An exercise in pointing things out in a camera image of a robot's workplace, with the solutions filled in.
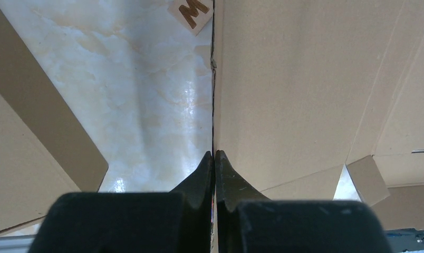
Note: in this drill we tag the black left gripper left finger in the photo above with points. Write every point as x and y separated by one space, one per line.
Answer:
175 221

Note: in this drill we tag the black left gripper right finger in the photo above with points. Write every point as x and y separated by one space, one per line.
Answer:
248 221

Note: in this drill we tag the large cardboard box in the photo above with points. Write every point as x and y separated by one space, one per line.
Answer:
305 89

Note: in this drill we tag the small folded cardboard box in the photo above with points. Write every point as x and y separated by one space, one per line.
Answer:
44 150

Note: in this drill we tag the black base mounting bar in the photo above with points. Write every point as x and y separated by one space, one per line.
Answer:
406 240

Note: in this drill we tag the wooden letter cube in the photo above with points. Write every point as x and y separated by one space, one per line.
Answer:
192 14

